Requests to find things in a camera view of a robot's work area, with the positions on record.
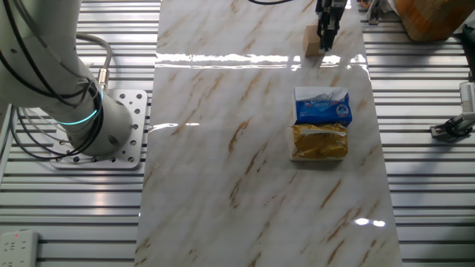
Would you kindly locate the brown cardboard box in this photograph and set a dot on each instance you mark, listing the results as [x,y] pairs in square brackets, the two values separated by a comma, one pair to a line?
[430,18]

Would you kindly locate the gold tissue pack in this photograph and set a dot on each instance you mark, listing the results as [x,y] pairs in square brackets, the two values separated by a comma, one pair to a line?
[319,144]

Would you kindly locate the white power strip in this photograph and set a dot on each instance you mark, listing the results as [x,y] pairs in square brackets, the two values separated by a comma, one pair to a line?
[18,248]

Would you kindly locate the aluminium corner bracket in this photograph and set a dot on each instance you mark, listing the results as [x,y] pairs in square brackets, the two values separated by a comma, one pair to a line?
[374,13]
[438,132]

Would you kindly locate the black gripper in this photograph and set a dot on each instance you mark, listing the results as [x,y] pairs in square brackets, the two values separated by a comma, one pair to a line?
[330,7]

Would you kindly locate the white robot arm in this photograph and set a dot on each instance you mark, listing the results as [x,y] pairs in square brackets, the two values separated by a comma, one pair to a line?
[74,111]

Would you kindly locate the marble pattern board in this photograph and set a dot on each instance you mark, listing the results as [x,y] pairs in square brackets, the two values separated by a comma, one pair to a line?
[208,148]

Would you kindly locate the small silver camera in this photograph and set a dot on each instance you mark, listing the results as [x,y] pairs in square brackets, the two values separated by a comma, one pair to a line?
[468,97]

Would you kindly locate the small wooden block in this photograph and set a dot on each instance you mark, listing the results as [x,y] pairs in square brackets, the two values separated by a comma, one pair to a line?
[311,42]

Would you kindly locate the blue tissue pack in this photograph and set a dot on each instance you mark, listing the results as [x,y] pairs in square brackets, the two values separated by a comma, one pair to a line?
[323,111]

